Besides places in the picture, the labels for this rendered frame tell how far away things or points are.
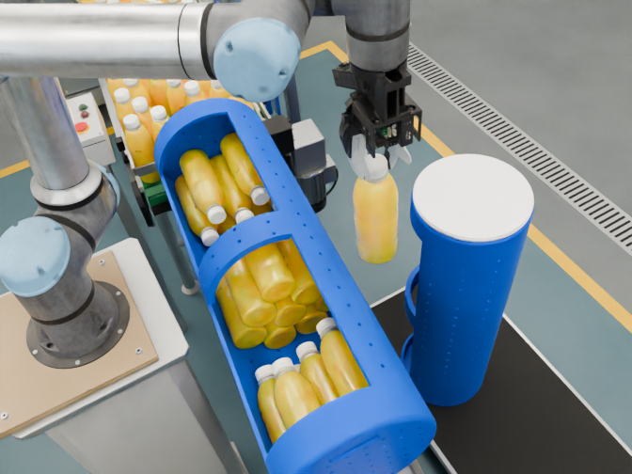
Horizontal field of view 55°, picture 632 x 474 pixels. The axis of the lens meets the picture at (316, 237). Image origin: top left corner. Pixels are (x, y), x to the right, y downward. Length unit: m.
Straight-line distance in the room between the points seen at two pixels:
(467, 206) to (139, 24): 0.97
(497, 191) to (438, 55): 2.31
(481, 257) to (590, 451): 0.94
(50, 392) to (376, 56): 0.78
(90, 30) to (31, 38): 0.07
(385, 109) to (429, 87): 2.73
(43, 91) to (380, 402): 0.67
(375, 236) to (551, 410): 1.33
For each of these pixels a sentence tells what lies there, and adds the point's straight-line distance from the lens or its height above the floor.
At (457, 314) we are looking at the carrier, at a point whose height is 0.73.
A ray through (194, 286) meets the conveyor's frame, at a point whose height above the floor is 0.03.
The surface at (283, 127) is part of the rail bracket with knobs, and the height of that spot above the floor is 1.00.
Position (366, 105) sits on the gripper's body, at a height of 1.59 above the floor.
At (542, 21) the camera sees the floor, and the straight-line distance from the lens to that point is 4.10.
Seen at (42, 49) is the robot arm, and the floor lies 1.76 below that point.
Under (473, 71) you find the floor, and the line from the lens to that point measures 3.62.
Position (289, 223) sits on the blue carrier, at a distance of 1.15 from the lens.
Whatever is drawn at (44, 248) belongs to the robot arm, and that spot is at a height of 1.39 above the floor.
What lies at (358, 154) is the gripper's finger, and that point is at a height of 1.50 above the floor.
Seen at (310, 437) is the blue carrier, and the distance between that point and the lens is 0.94.
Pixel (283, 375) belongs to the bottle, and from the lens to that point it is 1.08.
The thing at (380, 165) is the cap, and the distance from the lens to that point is 0.90.
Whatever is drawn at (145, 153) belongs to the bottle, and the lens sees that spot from 1.71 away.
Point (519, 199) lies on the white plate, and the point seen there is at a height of 1.04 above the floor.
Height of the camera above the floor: 2.09
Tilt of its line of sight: 50 degrees down
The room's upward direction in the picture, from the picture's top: 7 degrees counter-clockwise
